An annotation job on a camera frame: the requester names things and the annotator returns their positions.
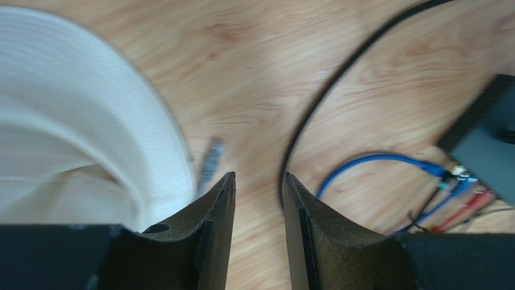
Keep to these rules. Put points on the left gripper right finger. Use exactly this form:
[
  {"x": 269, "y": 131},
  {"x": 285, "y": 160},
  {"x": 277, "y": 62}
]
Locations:
[{"x": 329, "y": 251}]

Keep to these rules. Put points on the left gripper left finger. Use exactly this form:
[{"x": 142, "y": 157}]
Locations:
[{"x": 191, "y": 253}]

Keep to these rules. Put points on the black network switch box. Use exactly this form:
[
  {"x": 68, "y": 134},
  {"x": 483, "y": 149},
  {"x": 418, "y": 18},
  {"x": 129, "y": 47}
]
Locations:
[{"x": 482, "y": 138}]

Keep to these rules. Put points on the beige bucket hat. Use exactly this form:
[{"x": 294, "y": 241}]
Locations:
[{"x": 85, "y": 139}]

